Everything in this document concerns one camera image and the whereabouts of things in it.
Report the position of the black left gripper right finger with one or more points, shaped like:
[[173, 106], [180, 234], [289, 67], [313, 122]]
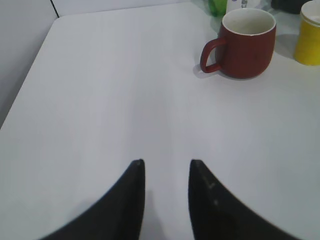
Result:
[[215, 214]]

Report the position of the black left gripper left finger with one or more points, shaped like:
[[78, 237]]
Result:
[[118, 215]]

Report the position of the red ceramic mug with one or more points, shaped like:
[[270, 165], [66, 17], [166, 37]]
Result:
[[244, 46]]

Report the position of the yellow paper cup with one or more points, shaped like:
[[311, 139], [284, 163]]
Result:
[[307, 49]]

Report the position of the green soda bottle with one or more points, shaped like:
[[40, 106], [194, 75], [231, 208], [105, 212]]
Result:
[[217, 7]]

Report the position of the white milk bottle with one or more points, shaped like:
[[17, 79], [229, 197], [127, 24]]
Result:
[[240, 4]]

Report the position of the black ceramic mug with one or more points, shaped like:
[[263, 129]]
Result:
[[288, 6]]

